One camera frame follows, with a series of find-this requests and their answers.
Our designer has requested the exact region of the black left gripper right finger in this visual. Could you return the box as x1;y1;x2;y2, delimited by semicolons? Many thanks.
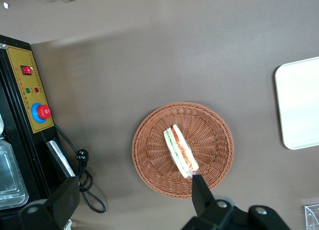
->
191;174;235;224

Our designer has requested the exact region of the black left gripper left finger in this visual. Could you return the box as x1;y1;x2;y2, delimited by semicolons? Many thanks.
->
18;176;81;230

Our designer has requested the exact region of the triangle sandwich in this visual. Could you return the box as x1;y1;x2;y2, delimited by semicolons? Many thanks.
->
163;124;200;180

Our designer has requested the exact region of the round brown wicker basket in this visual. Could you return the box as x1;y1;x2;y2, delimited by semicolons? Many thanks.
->
131;102;235;200

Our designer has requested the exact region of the cream rectangular plastic tray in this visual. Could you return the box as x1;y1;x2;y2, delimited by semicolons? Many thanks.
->
274;56;319;150

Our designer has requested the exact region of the shiny metal food container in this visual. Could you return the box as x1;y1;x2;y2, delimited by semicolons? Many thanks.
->
0;137;29;211

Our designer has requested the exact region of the clear acrylic bottle rack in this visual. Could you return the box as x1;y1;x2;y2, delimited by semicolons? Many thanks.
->
304;204;319;230

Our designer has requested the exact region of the black sealing machine yellow panel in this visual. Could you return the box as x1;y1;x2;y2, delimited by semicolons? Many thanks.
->
0;34;80;230

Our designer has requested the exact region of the black power cable with plug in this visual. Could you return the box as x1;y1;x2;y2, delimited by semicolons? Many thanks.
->
54;124;107;214

